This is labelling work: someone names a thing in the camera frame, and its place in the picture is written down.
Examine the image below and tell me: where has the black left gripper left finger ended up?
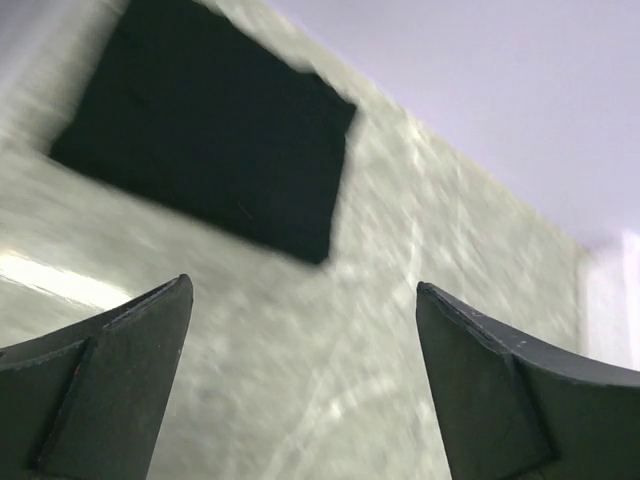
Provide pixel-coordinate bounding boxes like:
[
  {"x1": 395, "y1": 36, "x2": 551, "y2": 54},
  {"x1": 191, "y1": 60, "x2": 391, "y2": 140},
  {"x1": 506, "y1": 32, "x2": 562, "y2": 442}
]
[{"x1": 1, "y1": 274, "x2": 193, "y2": 480}]

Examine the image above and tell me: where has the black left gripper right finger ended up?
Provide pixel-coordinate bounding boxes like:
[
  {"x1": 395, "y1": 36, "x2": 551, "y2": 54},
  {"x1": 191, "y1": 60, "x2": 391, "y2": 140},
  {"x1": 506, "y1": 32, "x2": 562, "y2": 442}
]
[{"x1": 416, "y1": 282, "x2": 639, "y2": 480}]

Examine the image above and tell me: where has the white plastic mesh basket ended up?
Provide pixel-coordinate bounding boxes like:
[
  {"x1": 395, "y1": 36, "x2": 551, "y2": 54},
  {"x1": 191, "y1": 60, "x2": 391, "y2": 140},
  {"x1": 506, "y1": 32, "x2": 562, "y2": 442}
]
[{"x1": 578, "y1": 231, "x2": 639, "y2": 370}]

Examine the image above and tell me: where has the black t-shirt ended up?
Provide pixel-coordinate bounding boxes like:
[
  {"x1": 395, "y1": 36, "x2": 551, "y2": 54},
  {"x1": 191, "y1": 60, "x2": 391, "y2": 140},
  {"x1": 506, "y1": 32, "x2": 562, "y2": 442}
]
[{"x1": 49, "y1": 1, "x2": 357, "y2": 264}]

